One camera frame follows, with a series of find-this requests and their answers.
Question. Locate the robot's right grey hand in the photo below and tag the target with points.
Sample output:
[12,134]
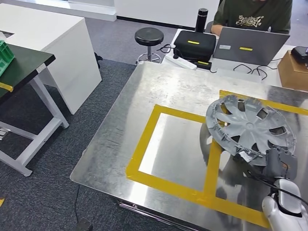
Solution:
[278,162]

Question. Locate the silver grey wheel hubcap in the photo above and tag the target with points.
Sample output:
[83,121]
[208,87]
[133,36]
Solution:
[250,127]

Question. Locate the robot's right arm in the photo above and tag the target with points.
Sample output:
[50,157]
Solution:
[272,216]

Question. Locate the steel top workbench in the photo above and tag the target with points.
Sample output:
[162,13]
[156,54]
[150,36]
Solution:
[115,143]

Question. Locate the brown cardboard box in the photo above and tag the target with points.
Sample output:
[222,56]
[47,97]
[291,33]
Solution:
[291,75]

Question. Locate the grey laptop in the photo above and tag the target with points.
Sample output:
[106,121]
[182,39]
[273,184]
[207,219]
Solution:
[264,38]

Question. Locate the small black device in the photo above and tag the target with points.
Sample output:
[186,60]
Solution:
[203,67]

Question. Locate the person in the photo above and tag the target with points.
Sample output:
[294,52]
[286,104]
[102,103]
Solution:
[252,12]

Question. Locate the black case with yellow label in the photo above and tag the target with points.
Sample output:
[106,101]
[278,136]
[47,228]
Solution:
[192,51]

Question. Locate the white power strip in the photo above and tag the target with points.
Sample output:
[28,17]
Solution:
[183,62]

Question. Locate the black thermos bottle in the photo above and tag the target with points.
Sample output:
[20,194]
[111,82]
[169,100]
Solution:
[201,20]

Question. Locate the yellow bench tape square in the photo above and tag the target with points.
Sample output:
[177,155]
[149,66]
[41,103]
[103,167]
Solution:
[143,140]

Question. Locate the black round stool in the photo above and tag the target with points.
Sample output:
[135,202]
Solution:
[149,35]

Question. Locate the small black floor object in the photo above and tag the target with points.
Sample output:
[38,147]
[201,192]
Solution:
[98,59]

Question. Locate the large white desk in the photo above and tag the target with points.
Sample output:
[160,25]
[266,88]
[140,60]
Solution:
[60,47]

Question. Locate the green top table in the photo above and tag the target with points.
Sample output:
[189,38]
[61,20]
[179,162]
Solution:
[24,63]

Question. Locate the yellow tape strip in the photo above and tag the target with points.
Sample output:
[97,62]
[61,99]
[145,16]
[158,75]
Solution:
[6,86]

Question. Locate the yellow floor tape square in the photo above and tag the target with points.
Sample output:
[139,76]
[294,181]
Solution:
[1,202]

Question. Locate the green plastic crate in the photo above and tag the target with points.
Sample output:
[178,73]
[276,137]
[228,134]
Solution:
[4,59]

